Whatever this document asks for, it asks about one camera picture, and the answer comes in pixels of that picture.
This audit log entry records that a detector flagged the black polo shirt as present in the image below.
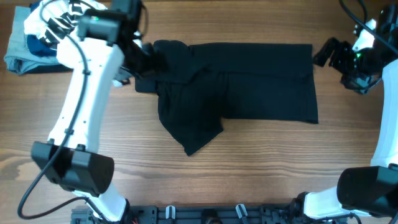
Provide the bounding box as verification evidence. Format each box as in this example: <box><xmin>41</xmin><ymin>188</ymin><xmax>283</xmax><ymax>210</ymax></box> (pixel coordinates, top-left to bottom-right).
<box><xmin>135</xmin><ymin>40</ymin><xmax>318</xmax><ymax>155</ymax></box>

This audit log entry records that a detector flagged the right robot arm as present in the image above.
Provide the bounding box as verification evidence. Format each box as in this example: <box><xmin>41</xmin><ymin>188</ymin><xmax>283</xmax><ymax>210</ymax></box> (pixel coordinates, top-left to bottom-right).
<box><xmin>280</xmin><ymin>1</ymin><xmax>397</xmax><ymax>223</ymax></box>

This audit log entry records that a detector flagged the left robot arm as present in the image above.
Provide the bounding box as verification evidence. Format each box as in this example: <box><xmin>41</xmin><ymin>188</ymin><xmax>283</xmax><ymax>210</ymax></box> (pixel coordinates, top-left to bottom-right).
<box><xmin>32</xmin><ymin>1</ymin><xmax>159</xmax><ymax>223</ymax></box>

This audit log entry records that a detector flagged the white shirt with black print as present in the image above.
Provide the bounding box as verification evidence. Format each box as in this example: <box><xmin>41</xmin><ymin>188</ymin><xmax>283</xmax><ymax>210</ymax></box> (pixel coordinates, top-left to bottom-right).
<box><xmin>24</xmin><ymin>0</ymin><xmax>107</xmax><ymax>57</ymax></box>

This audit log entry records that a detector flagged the dark blue folded garment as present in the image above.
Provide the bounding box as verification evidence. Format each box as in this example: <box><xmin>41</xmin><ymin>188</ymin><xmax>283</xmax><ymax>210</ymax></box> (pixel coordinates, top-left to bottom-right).
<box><xmin>24</xmin><ymin>1</ymin><xmax>60</xmax><ymax>57</ymax></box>

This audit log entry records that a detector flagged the light blue folded garment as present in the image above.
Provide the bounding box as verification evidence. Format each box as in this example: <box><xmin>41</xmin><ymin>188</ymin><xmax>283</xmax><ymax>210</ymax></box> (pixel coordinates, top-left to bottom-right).
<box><xmin>4</xmin><ymin>6</ymin><xmax>71</xmax><ymax>75</ymax></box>

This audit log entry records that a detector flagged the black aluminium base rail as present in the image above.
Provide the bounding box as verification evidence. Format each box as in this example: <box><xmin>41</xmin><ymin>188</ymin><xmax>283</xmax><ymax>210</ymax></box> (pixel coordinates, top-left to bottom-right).
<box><xmin>70</xmin><ymin>203</ymin><xmax>363</xmax><ymax>224</ymax></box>

